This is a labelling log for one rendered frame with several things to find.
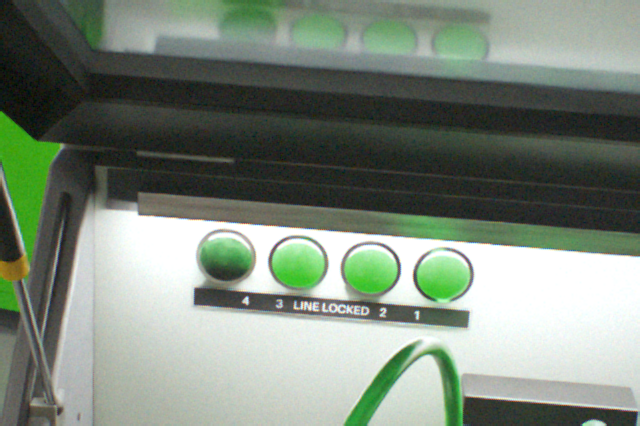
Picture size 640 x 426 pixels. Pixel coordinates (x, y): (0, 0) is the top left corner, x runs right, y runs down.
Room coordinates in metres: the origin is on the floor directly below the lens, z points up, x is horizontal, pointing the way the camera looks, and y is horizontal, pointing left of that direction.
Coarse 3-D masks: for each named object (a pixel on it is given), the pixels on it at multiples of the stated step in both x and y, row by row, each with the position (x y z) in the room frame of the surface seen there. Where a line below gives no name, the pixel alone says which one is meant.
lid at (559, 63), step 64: (0, 0) 0.65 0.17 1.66; (64, 0) 0.70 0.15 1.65; (128, 0) 0.69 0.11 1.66; (192, 0) 0.68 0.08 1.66; (256, 0) 0.67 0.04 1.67; (320, 0) 0.66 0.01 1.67; (384, 0) 0.65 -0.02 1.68; (448, 0) 0.65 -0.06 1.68; (512, 0) 0.64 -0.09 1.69; (576, 0) 0.63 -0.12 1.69; (0, 64) 0.91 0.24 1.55; (64, 64) 0.77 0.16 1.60; (128, 64) 0.82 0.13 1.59; (192, 64) 0.80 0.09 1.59; (256, 64) 0.79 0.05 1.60; (320, 64) 0.78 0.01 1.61; (384, 64) 0.77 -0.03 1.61; (448, 64) 0.75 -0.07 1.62; (512, 64) 0.74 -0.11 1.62; (576, 64) 0.73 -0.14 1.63; (64, 128) 0.95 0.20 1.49; (128, 128) 0.93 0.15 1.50; (192, 128) 0.91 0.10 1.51; (256, 128) 0.89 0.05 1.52; (320, 128) 0.87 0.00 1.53; (384, 128) 0.85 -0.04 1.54; (448, 128) 0.84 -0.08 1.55; (512, 128) 0.83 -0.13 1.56; (576, 128) 0.84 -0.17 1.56
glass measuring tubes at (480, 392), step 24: (480, 384) 0.95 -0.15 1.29; (504, 384) 0.96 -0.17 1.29; (528, 384) 0.96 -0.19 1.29; (552, 384) 0.96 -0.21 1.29; (576, 384) 0.97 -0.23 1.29; (480, 408) 0.93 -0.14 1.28; (504, 408) 0.93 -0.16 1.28; (528, 408) 0.93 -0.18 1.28; (552, 408) 0.93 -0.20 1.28; (576, 408) 0.93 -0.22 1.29; (600, 408) 0.93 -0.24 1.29; (624, 408) 0.93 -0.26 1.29
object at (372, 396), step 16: (432, 336) 0.80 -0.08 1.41; (400, 352) 0.75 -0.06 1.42; (416, 352) 0.76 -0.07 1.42; (432, 352) 0.79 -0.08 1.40; (448, 352) 0.82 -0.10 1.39; (384, 368) 0.73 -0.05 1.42; (400, 368) 0.74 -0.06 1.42; (448, 368) 0.84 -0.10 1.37; (368, 384) 0.72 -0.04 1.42; (384, 384) 0.72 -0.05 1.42; (448, 384) 0.85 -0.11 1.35; (368, 400) 0.70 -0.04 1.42; (448, 400) 0.86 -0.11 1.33; (352, 416) 0.69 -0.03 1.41; (368, 416) 0.69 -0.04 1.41; (448, 416) 0.87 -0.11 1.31
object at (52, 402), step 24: (0, 168) 0.72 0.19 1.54; (0, 192) 0.73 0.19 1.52; (0, 216) 0.73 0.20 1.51; (0, 240) 0.74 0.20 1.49; (0, 264) 0.76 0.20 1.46; (24, 264) 0.76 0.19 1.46; (24, 288) 0.77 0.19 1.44; (24, 312) 0.78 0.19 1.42; (48, 384) 0.82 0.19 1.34; (48, 408) 0.83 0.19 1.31
